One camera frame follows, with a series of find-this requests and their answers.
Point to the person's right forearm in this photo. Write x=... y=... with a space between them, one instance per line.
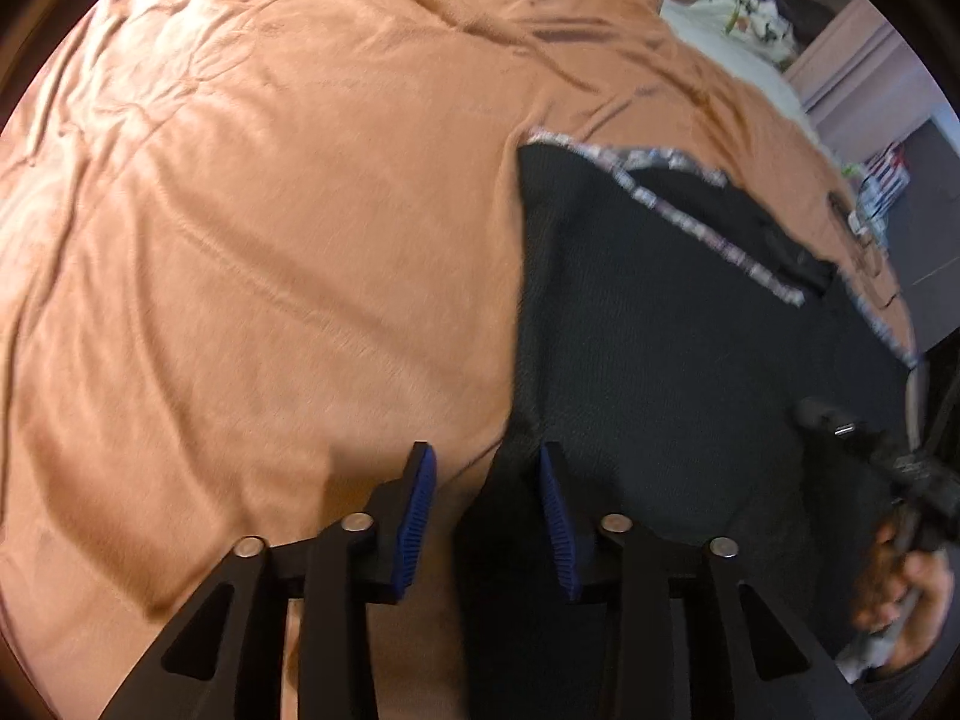
x=900 y=694

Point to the brown fleece blanket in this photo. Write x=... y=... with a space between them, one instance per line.
x=262 y=240

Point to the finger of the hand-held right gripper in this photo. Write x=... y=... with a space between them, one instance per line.
x=821 y=416

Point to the person's right hand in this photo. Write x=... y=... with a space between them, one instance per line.
x=926 y=600

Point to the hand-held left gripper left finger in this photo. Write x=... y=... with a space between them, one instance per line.
x=416 y=517

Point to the black garment with patterned trim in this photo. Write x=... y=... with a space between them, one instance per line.
x=675 y=352

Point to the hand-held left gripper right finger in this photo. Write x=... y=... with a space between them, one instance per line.
x=559 y=532

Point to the striped gift bag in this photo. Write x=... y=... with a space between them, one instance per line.
x=885 y=169

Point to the pink curtain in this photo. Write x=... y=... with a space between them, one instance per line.
x=855 y=67

